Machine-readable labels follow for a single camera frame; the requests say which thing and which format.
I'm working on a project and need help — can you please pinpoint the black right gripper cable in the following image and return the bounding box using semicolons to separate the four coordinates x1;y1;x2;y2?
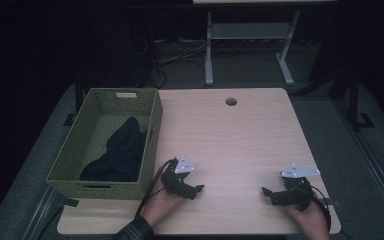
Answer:
308;184;333;233

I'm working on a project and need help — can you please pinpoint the grey tape strip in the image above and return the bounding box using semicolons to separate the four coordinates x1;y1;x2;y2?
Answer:
323;197;343;208

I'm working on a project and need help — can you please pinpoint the green woven basket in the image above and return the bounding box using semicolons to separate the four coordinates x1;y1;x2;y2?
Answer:
45;87;164;201

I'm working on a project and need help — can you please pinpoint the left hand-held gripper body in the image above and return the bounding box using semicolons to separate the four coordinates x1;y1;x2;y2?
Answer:
161;154;196;198

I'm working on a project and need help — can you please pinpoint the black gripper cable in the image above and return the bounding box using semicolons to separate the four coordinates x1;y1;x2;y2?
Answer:
308;184;333;233
134;158;176;218

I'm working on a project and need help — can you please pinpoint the black metal stand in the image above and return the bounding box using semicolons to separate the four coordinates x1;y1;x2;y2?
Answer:
296;66;376;132

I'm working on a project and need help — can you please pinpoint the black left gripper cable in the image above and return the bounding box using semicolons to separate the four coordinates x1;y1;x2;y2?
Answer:
134;158;176;218

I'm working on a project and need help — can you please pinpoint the black table bracket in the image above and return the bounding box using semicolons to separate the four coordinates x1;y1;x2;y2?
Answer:
59;196;80;208

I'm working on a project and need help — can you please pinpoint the grey metal floor rail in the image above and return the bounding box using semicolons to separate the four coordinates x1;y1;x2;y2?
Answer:
21;186;64;240
333;99;384;231

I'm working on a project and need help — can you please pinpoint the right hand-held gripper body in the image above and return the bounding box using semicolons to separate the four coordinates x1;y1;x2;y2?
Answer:
278;163;321;213

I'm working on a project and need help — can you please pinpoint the bundle of floor cables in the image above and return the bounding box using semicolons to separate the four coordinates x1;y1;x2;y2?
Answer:
134;36;208;89

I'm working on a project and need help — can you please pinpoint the dark navy printed t-shirt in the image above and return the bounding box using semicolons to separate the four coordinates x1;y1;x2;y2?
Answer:
79;115;148;183

